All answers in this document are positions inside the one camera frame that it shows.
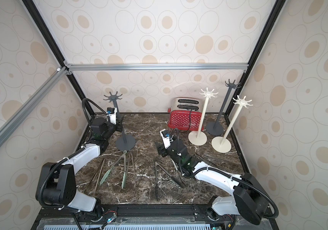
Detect dark grey utensil rack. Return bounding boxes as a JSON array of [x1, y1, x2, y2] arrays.
[[104, 92, 136, 151]]

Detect thin steel tongs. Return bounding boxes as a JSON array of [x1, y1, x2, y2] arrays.
[[130, 151, 136, 176]]

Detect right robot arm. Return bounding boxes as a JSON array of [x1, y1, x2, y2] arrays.
[[155, 129, 280, 225]]

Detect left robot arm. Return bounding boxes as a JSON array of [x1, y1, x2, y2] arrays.
[[35, 96, 123, 219]]

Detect small steel tongs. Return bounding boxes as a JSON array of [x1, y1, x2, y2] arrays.
[[172, 156, 192, 188]]

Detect white utensil rack left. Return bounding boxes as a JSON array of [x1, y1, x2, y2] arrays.
[[188, 88, 218, 146]]

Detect white utensil rack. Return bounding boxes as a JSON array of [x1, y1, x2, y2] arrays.
[[212, 96, 253, 153], [188, 88, 218, 146]]

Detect black tipped tongs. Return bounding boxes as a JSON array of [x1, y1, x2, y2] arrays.
[[154, 160, 187, 202]]

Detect green tipped tongs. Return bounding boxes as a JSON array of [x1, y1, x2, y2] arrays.
[[99, 150, 128, 190]]

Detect white utensil rack right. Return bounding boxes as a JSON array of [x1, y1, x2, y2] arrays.
[[212, 96, 253, 153]]

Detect red white toaster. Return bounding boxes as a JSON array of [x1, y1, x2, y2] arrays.
[[168, 97, 203, 131]]

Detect dark grey rack back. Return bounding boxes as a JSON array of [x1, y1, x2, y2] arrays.
[[205, 79, 240, 136]]

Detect horizontal aluminium bar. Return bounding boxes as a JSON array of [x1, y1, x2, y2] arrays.
[[66, 63, 249, 71]]

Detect diagonal aluminium bar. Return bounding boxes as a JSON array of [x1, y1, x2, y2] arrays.
[[0, 67, 67, 147]]

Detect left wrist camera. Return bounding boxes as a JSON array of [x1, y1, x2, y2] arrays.
[[107, 107, 117, 125]]

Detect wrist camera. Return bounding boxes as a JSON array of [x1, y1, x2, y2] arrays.
[[160, 129, 171, 149], [107, 107, 117, 125]]

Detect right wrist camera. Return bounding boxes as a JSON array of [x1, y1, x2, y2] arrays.
[[160, 129, 171, 149]]

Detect toaster black cord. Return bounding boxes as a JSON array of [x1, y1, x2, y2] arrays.
[[181, 109, 195, 133]]

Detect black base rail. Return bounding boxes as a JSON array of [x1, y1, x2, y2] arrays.
[[32, 204, 278, 230]]

